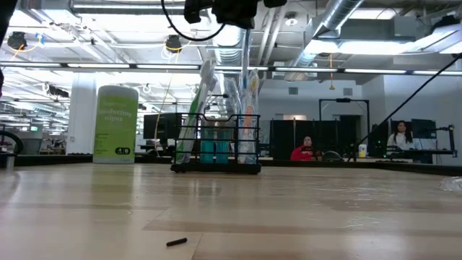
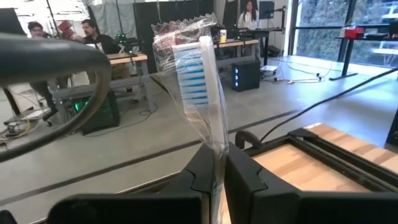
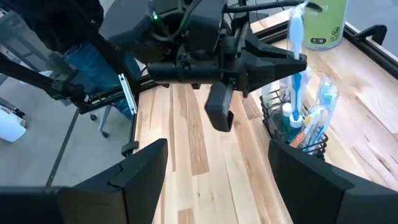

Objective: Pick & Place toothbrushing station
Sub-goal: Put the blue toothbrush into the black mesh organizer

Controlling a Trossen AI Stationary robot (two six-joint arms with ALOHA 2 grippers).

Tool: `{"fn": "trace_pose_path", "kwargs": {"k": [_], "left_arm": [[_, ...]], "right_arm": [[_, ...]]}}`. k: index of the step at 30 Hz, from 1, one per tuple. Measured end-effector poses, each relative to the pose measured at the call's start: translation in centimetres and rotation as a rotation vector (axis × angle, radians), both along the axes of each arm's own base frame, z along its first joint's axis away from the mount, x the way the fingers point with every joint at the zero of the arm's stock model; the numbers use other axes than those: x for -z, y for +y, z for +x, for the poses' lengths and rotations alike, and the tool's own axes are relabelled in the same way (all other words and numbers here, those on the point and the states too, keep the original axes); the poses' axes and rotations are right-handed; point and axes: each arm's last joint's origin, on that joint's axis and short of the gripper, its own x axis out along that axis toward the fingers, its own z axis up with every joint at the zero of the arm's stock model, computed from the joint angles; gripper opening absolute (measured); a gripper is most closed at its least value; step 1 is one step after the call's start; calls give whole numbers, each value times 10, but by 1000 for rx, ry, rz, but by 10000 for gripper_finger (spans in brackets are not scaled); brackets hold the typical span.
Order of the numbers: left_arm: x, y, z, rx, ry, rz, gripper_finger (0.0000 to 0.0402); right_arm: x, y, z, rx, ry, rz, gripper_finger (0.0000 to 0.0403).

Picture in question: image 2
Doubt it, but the black standing desk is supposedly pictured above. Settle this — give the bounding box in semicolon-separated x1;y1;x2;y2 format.
328;30;398;82

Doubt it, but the black monitor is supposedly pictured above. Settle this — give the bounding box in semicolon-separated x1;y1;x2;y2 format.
259;0;275;20

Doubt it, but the blue toothbrush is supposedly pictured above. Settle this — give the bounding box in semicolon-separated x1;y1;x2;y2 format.
151;12;230;224

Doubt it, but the black table clamp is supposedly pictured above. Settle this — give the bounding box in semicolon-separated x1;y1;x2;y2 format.
234;130;262;149

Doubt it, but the green-lit computer case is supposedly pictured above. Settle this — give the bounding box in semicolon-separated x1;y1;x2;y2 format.
72;89;121;135

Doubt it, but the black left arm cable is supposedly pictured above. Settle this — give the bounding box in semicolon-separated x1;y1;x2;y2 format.
0;32;113;163

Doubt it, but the black metal table frame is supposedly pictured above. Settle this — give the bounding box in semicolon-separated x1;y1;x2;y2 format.
245;126;398;194

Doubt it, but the black partition panel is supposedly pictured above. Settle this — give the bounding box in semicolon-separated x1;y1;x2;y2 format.
133;0;215;74

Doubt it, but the black computer tower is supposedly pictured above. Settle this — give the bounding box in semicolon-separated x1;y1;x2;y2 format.
231;58;262;93

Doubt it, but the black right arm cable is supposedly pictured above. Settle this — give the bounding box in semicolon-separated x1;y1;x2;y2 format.
260;66;398;142

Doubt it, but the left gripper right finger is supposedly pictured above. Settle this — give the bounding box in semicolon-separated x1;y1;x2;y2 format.
224;143;398;224

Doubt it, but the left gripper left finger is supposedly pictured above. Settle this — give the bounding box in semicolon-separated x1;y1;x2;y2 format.
46;145;215;224

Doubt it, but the wooden top desk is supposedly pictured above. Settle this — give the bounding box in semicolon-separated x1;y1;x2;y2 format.
213;38;261;68
104;52;156;113

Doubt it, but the grey cloth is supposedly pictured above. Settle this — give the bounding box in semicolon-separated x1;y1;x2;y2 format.
89;2;135;40

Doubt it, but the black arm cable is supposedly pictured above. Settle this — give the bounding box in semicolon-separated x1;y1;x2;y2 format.
260;66;398;142
0;32;113;163

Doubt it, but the person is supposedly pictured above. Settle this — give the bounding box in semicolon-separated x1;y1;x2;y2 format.
237;0;261;30
26;21;68;103
73;18;131;80

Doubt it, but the red box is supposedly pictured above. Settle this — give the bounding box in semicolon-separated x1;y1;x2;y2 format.
344;27;365;40

